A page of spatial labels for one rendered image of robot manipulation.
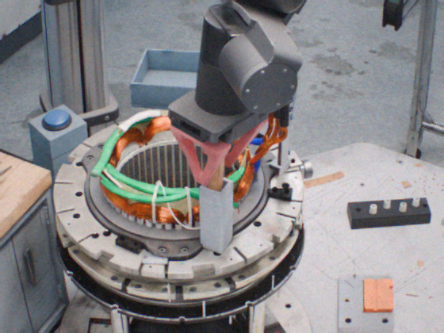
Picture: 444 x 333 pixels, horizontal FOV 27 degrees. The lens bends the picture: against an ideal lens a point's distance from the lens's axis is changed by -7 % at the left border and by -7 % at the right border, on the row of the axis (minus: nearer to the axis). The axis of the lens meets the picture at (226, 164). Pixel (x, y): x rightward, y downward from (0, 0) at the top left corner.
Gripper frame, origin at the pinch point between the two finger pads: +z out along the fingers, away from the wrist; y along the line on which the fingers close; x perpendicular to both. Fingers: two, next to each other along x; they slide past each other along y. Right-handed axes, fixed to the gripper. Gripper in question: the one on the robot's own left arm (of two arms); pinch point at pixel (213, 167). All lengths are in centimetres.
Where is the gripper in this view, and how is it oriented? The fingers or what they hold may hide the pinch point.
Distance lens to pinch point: 106.5
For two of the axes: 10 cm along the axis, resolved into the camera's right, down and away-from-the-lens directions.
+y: 6.2, -4.5, 6.5
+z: -1.0, 7.7, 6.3
